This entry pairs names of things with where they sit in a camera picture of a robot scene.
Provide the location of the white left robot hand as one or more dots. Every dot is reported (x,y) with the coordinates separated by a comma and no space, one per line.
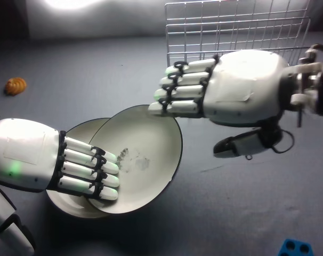
(23,154)

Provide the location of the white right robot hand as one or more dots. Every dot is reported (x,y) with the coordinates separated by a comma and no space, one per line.
(244,88)

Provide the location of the white plate with black rim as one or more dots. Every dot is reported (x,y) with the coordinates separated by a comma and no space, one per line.
(150,144)
(71,205)

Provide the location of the grey table cloth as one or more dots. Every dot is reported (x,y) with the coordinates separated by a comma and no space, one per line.
(230,200)

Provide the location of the white backdrop sheet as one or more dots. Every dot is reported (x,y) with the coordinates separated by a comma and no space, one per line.
(97,16)

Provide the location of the blue pentagon block with holes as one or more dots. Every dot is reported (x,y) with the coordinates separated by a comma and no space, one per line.
(286,249)

